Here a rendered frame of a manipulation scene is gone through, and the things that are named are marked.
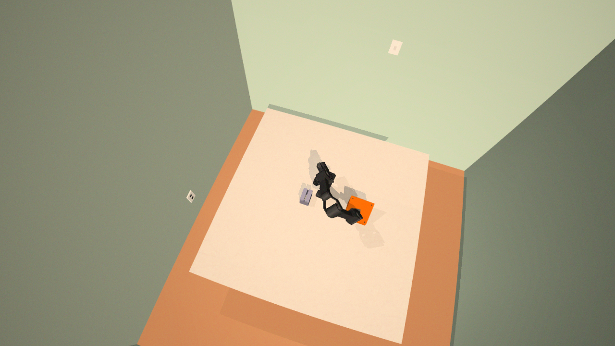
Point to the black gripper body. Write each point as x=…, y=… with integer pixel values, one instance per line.
x=318, y=194

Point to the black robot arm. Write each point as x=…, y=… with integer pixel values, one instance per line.
x=324, y=178

